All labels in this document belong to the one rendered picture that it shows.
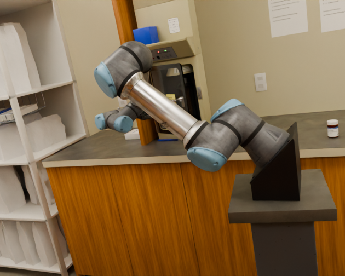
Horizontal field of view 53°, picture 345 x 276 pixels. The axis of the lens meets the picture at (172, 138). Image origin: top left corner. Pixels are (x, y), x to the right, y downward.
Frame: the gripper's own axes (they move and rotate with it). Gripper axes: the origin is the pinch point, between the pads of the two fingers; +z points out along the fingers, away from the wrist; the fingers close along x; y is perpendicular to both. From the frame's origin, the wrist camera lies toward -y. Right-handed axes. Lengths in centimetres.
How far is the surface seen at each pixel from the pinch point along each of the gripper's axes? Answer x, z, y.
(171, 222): -67, -4, 1
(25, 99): 6, -12, -166
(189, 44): 27.2, 22.2, 10.3
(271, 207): -26, -26, 85
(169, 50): 26.2, 16.8, -0.2
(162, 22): 41.5, 21.7, -7.5
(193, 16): 42, 34, 4
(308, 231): -37, -17, 92
